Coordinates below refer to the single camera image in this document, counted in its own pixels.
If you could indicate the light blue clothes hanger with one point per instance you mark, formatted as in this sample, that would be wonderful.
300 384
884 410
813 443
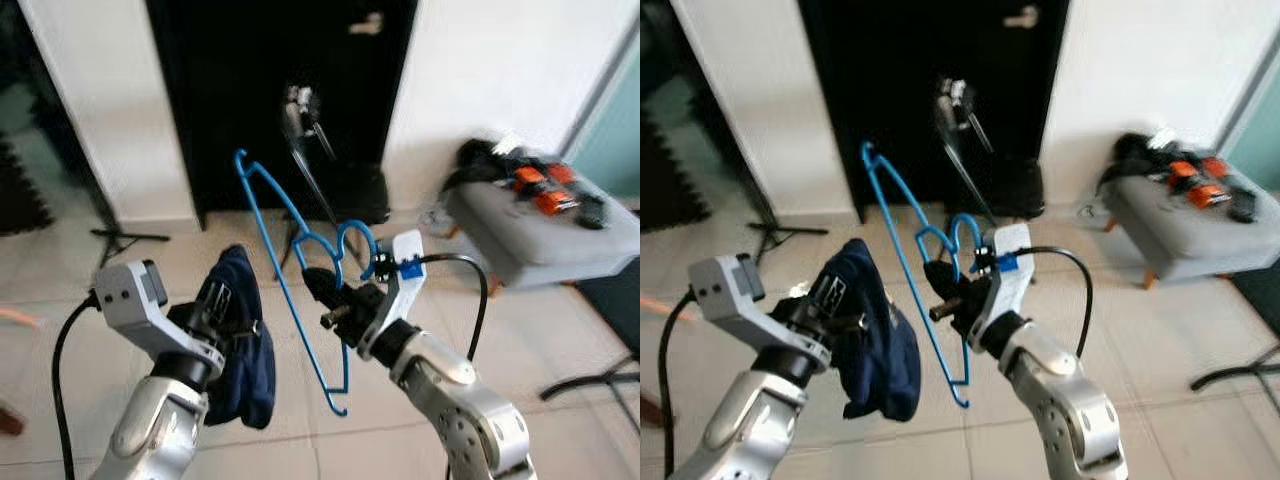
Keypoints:
357 224
966 217

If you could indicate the blue tape strip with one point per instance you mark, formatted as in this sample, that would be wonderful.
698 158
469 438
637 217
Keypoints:
409 268
1007 263

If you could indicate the thin black tripod stand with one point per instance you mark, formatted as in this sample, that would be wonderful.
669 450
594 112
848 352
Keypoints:
772 232
120 236

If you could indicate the black tripod with silver head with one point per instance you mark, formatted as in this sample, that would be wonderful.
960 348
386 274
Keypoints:
950 100
298 110

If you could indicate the grey upholstered ottoman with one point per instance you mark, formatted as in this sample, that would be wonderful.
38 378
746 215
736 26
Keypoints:
1190 245
540 248

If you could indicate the black door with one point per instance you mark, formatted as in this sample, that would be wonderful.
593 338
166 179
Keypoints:
880 90
230 90

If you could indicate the black foam floor mat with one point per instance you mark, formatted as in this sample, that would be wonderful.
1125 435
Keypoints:
615 300
1262 295

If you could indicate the orange and black battery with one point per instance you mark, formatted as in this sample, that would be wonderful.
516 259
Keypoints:
1207 196
1214 167
1185 171
530 177
562 173
557 202

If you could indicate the black stand legs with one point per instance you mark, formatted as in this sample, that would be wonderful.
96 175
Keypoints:
1235 372
590 380

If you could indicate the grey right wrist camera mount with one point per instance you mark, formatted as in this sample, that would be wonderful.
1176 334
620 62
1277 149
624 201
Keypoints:
1005 300
390 320

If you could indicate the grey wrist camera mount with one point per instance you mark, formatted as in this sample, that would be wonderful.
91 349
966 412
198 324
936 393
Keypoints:
130 300
725 290
1005 300
390 320

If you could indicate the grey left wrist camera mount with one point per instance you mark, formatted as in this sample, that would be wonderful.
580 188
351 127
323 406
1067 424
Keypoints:
130 300
725 290

